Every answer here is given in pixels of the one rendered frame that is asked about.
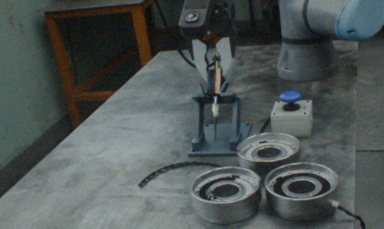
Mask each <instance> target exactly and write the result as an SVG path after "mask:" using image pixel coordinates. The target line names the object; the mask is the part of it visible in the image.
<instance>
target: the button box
mask: <svg viewBox="0 0 384 229"><path fill-rule="evenodd" d="M270 122H271V129H272V133H285V134H288V135H290V136H295V137H310V134H311V130H312V123H313V116H312V100H311V101H297V102H294V107H289V106H288V103H284V102H281V101H276V102H275V105H274V107H273V109H272V112H271V115H270Z"/></svg>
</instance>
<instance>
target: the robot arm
mask: <svg viewBox="0 0 384 229"><path fill-rule="evenodd" d="M278 1H279V3H280V26H281V35H282V46H281V50H280V58H279V61H278V64H277V72H278V76H279V77H281V78H282V79H285V80H289V81H296V82H309V81H316V80H323V79H325V78H329V77H333V76H335V75H337V74H338V73H339V71H340V61H339V58H338V54H337V51H336V50H335V47H334V45H333V42H332V39H331V38H339V39H341V40H344V41H366V40H367V39H369V38H372V37H374V36H375V34H376V33H378V32H379V31H380V29H381V28H382V27H383V26H384V0H278ZM232 7H233V8H232ZM229 9H230V13H231V18H230V14H228V11H229ZM235 23H236V18H235V7H234V1H233V0H185V3H184V6H183V9H182V12H181V17H180V21H179V24H178V25H179V26H180V31H181V36H184V38H185V45H186V46H187V49H188V51H189V53H190V55H191V59H192V60H193V62H194V64H195V65H196V67H197V69H198V71H199V72H200V74H201V76H202V78H203V79H205V81H206V82H207V70H209V60H208V59H207V52H208V50H209V44H208V43H207V42H206V41H205V40H204V36H210V35H215V36H217V37H220V36H221V33H222V37H221V39H220V40H219V41H218V42H217V44H216V47H217V51H218V53H219V54H220V56H221V63H220V64H221V67H222V79H223V80H224V82H225V81H227V82H228V81H229V79H230V76H231V73H232V71H233V64H234V59H235V49H236V46H237V42H238V32H237V29H236V27H235V26H234V24H235Z"/></svg>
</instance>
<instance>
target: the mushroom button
mask: <svg viewBox="0 0 384 229"><path fill-rule="evenodd" d="M300 99H301V94H300V93H299V92H297V91H287V92H285V93H282V94H281V95H280V101H281V102H284V103H288V106H289V107H294V102H297V101H300Z"/></svg>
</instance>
